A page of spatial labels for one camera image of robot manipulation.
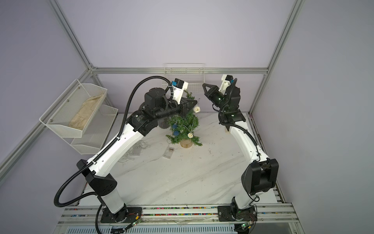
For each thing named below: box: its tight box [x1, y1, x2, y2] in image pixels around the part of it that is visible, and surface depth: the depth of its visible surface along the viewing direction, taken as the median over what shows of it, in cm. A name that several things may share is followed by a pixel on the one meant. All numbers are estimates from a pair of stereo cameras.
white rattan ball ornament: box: [193, 106, 201, 114], surface depth 65 cm
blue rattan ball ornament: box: [172, 123, 179, 137], surface depth 84 cm
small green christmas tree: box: [166, 90, 203, 149], surface depth 83 cm
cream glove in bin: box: [68, 94, 104, 131], surface depth 82 cm
